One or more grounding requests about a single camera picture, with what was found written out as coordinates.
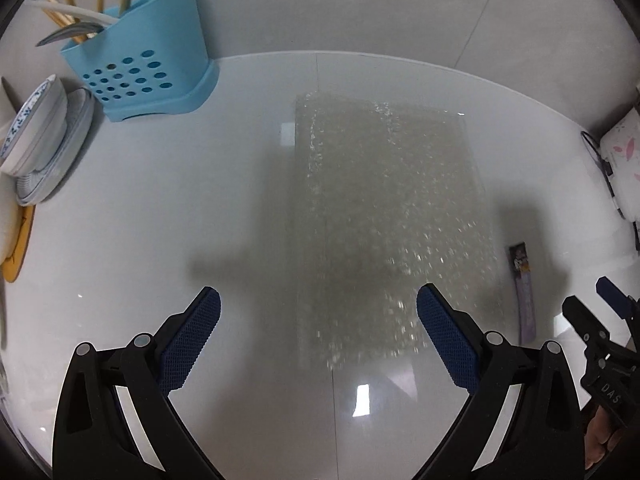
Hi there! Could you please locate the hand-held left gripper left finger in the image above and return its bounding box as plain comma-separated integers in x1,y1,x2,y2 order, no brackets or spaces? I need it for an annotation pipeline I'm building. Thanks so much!
52,286,222,480

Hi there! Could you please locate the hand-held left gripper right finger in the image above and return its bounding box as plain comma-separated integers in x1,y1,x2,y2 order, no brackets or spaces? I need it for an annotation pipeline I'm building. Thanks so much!
416,282,586,480

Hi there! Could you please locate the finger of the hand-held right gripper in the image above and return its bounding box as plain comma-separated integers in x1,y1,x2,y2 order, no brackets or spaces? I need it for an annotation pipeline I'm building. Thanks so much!
562,296,613,356
596,276,640,319

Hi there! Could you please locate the purple stick sachet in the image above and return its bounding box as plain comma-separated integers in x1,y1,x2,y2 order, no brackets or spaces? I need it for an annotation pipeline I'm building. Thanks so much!
507,241,537,346

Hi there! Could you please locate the bubble wrap sheet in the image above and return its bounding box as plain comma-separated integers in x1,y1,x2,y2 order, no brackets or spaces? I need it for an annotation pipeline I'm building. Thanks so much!
292,91,501,374

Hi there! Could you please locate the person's right hand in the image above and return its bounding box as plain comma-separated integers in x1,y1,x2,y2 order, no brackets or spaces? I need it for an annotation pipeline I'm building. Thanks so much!
585,404,626,471

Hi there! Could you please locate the white flowered rice cooker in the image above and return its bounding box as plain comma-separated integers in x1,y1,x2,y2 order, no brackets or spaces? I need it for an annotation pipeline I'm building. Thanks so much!
599,110,640,222

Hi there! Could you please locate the orange wooden trivet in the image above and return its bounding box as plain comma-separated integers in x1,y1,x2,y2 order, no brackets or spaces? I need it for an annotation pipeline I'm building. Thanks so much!
0,204,37,285

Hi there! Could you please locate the blue patterned bowl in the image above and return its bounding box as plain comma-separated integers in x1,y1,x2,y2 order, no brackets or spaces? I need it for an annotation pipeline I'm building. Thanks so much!
0,74,69,177

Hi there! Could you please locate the blue utensil holder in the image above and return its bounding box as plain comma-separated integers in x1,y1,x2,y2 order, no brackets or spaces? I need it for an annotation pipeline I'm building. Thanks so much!
60,0,219,123

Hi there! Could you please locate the metal spoon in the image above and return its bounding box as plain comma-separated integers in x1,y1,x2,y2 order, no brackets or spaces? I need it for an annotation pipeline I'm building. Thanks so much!
36,21,104,47

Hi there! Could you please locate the white plastic spoon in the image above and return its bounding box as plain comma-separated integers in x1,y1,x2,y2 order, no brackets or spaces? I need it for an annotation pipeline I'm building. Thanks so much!
30,0,122,27

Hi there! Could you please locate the black power cable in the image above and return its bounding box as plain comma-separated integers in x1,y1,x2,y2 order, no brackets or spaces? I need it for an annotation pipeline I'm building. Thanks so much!
580,131,629,221

